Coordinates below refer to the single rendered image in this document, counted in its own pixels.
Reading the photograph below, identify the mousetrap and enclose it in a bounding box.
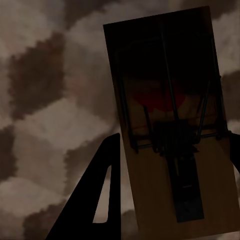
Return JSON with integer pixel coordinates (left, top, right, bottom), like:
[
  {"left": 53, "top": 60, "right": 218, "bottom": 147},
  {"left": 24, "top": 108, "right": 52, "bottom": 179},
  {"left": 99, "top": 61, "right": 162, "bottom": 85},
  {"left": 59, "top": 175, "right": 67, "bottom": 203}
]
[{"left": 103, "top": 5, "right": 240, "bottom": 240}]

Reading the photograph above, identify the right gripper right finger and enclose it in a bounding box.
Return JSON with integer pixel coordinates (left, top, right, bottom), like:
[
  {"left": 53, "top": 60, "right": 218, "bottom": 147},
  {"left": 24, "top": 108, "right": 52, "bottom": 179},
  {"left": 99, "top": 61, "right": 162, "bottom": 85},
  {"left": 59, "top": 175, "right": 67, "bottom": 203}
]
[{"left": 229, "top": 133, "right": 240, "bottom": 173}]

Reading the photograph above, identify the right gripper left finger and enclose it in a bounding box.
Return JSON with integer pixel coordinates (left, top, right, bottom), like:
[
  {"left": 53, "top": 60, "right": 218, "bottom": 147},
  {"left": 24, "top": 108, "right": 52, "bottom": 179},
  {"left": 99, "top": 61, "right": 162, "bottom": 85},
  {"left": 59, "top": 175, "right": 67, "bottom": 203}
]
[{"left": 45, "top": 133, "right": 121, "bottom": 240}]

